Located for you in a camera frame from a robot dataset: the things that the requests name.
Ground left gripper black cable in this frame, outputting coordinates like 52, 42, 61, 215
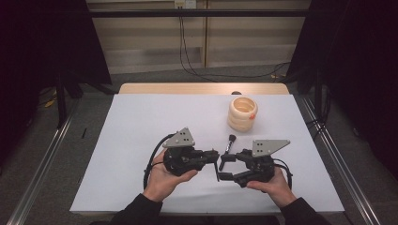
143, 133, 176, 190

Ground white table mat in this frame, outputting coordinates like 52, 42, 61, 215
69, 93, 345, 216

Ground white wall socket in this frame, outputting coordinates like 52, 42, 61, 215
174, 0, 197, 9

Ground aluminium floor rail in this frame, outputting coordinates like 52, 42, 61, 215
299, 95, 381, 225
6, 98, 80, 225

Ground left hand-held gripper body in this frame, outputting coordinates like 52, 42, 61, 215
161, 127, 221, 177

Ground black curtain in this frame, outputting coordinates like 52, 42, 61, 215
0, 0, 113, 172
285, 0, 398, 182

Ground black wall cable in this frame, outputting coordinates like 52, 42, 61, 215
178, 16, 220, 83
180, 16, 292, 80

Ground wooden table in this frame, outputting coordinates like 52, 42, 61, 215
118, 82, 290, 96

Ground yellow floor tag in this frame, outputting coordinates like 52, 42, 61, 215
43, 97, 59, 109

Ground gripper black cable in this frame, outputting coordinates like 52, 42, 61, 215
273, 157, 294, 190
143, 133, 176, 190

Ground person's right hand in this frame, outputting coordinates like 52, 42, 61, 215
246, 167, 298, 209

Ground wooden wall strip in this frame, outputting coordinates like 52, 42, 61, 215
204, 0, 209, 68

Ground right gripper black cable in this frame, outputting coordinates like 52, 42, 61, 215
273, 157, 294, 190

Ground black stand post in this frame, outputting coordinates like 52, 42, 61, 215
314, 67, 324, 122

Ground black horizontal frame bar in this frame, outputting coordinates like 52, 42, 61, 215
88, 8, 314, 19

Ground cream ribbed brush holder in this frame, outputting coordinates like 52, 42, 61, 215
227, 96, 259, 132

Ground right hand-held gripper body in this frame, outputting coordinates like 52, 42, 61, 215
233, 139, 292, 188

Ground black makeup brush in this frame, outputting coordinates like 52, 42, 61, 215
218, 134, 237, 173

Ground person's left hand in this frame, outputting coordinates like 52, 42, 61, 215
143, 149, 199, 203

